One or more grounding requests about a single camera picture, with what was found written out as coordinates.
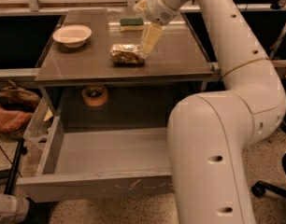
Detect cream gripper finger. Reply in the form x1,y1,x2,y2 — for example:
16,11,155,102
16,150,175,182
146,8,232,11
140,22,163,55
133,0,146,13

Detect green yellow sponge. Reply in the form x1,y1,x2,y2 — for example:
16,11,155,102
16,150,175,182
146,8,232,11
120,18,144,32

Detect clear plastic bin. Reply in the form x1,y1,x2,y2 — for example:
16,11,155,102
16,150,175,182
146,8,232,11
23,98,53,150

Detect brown tape roll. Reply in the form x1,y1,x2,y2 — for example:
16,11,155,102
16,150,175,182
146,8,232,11
81,85,108,107

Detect white bowl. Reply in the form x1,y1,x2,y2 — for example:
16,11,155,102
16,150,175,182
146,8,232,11
52,25,92,49

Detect open grey top drawer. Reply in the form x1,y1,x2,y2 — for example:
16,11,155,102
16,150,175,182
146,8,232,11
17,83,175,203

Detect brown bag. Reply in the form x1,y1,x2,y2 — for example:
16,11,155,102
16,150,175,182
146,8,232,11
0,80,41,112

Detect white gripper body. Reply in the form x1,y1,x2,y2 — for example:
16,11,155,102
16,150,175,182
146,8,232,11
145,0,178,25

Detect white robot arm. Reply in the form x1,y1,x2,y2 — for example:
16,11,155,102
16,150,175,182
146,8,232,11
137,0,286,224

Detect black stand leg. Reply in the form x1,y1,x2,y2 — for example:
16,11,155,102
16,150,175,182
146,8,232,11
4,139,24,195

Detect orange cloth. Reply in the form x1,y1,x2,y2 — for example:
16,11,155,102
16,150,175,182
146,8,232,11
0,106,33,133

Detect black office chair base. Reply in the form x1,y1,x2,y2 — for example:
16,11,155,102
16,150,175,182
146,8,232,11
250,148,286,202

